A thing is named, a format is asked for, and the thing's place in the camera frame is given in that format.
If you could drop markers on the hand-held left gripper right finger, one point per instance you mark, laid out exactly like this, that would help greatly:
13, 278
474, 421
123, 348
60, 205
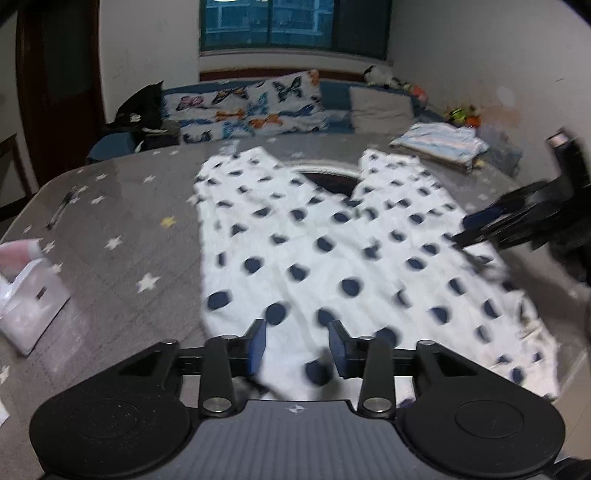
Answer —
339, 351

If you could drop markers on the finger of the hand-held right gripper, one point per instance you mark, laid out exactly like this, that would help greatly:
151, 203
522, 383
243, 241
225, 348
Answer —
498, 237
490, 215

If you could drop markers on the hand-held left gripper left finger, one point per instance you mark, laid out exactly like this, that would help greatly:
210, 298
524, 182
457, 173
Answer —
256, 347

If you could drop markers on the white navy polka dot garment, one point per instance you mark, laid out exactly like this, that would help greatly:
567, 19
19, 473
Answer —
351, 258

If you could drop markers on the stack of folded light clothes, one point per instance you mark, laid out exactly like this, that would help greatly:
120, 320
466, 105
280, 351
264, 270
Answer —
438, 141

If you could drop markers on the folded dark grey cloth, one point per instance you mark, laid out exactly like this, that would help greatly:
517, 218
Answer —
502, 157

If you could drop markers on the green toy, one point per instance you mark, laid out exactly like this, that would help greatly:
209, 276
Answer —
459, 115

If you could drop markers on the grey pillow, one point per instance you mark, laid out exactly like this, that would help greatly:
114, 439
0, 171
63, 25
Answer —
379, 110

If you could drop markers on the black and white plush toy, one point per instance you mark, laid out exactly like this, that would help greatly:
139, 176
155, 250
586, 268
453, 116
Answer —
378, 74

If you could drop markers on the white plastic bag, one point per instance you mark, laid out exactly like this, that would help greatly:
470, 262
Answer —
27, 295

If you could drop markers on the black pen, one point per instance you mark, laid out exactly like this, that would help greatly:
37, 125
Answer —
61, 210

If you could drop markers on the butterfly print pillow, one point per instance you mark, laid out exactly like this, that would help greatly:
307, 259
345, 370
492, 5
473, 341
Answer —
244, 108

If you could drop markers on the black bag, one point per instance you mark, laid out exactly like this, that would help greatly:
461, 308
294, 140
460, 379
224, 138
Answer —
138, 108

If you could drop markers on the wooden headboard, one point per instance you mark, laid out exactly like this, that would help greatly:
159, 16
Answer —
258, 74

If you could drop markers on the dark wooden door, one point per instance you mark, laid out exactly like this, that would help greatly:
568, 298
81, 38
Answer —
60, 87

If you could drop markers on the window with dark frame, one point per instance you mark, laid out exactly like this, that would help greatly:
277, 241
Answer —
295, 25

